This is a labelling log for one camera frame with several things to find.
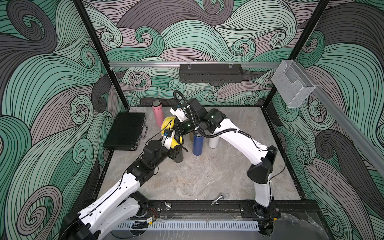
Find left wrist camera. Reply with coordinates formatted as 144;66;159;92
162;129;174;150

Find blue thermos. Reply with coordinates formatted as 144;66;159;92
193;134;204;156

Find black hard case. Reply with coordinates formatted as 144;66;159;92
103;112;148;151

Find silver bolt on rail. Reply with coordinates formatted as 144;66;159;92
211;194;225;205

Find white slotted cable duct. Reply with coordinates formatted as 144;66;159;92
112;220;261;232

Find black thermos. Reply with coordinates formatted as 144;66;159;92
174;145;184;163

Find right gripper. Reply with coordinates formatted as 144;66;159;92
169;118;201;137

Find yellow grey cleaning cloth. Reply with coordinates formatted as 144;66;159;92
161;117;189;152

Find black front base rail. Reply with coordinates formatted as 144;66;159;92
148;200;320;216

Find pink thermos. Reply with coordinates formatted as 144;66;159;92
152;100;164;128

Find silver knob on rail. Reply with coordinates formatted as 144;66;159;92
164;202;172;210

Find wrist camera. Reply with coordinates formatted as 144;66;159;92
162;129;174;150
170;106;189;123

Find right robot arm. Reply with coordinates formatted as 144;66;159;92
170;99;278;209

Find white thermos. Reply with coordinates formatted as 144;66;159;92
209;137;220;149

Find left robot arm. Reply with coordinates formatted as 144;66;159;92
59;140;184;240

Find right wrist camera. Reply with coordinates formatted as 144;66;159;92
170;106;189;123

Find black wall shelf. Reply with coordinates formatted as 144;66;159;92
179;64;244;84

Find clear acrylic wall holder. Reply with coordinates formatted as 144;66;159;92
272;60;316;108

